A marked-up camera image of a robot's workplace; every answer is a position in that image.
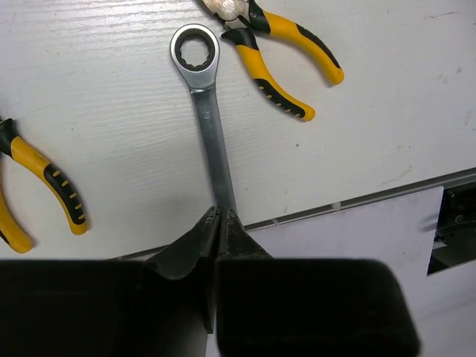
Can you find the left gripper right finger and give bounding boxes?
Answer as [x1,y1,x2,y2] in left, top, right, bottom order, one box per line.
[215,210,420,356]

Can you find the large silver ratchet wrench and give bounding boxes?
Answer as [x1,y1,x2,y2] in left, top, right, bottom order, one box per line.
[170,24,236,214]

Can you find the yellow-handled pliers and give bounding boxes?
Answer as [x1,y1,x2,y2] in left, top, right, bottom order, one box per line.
[1,118,89,254]
[193,0,346,123]

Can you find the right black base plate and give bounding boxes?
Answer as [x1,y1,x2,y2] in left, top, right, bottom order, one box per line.
[427,183,475,275]

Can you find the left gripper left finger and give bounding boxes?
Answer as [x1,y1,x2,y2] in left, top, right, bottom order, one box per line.
[1,207,222,356]

